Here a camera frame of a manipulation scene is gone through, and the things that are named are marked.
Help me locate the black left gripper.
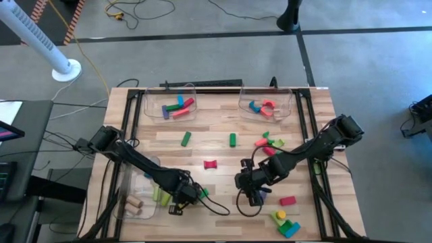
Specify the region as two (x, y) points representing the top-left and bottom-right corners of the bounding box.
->
(168, 177), (204, 216)

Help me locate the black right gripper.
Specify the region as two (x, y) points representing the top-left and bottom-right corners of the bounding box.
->
(235, 161), (276, 207)

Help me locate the blue wooden arch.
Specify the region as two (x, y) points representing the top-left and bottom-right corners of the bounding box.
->
(248, 100), (263, 114)

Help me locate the red wooden plank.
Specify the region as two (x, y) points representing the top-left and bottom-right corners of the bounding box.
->
(171, 107), (190, 119)

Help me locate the clear plastic bin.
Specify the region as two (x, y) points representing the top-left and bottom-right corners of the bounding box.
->
(238, 86), (294, 123)
(144, 83), (198, 122)
(113, 157), (161, 220)

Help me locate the blue wooden block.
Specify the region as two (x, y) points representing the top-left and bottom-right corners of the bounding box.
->
(284, 221), (302, 239)

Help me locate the black bar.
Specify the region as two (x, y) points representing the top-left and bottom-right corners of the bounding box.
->
(159, 79), (243, 88)

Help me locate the black side desk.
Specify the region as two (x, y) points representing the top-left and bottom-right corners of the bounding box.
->
(0, 99), (55, 243)

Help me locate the black keyboard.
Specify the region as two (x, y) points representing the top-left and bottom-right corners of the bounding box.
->
(0, 161), (16, 203)

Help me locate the black equipment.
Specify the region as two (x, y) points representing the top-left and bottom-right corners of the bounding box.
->
(398, 94), (432, 142)

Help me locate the tablet with pink screen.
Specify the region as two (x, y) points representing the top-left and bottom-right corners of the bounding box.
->
(0, 119), (26, 142)

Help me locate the black mat with striped edge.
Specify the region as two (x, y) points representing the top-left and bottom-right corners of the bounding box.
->
(0, 0), (85, 47)

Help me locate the white tower fan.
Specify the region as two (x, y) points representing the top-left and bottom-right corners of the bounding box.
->
(0, 0), (82, 83)

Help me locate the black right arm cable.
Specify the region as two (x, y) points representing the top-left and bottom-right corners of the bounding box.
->
(250, 144), (304, 166)

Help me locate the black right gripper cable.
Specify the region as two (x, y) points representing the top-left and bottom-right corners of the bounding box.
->
(235, 188), (263, 217)

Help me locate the black table frame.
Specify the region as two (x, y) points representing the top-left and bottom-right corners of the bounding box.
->
(79, 86), (372, 243)

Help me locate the black floor cable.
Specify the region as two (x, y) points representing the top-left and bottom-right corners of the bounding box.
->
(104, 0), (176, 30)
(207, 0), (281, 20)

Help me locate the yellow cable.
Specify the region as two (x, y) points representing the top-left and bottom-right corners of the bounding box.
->
(47, 0), (112, 99)

